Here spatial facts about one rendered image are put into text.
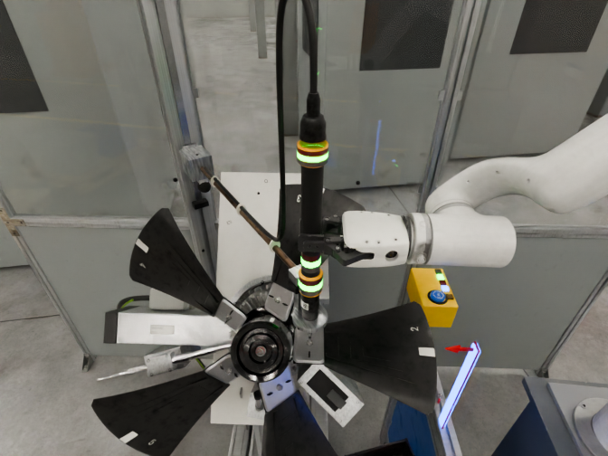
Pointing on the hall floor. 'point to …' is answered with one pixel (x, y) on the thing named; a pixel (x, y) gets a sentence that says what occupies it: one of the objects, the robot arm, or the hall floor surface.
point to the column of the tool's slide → (204, 233)
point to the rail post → (386, 422)
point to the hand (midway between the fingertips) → (310, 234)
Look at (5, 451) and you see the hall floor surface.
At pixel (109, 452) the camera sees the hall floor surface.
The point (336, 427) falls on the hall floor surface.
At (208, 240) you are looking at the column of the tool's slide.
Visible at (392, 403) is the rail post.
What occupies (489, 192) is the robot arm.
